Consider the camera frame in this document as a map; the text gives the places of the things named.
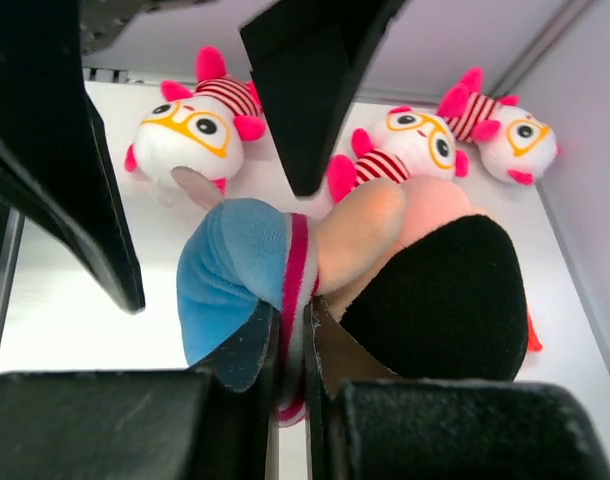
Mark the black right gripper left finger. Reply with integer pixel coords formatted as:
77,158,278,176
0,303,279,480

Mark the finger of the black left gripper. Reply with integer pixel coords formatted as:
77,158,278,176
240,0,405,197

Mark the white slotted cable duct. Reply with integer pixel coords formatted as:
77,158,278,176
83,67,145,84

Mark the red shark plush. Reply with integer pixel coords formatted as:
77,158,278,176
527,312,543,353

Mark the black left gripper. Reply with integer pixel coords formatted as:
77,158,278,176
0,0,212,313

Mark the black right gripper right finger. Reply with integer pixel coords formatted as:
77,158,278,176
304,300,610,479

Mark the white pink plush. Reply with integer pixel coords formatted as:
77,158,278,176
326,106,469,203
124,46,267,210
436,67,560,186

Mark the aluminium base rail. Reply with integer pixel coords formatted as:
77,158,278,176
0,210,25,347

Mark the pink doll plush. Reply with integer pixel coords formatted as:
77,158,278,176
176,177,529,426

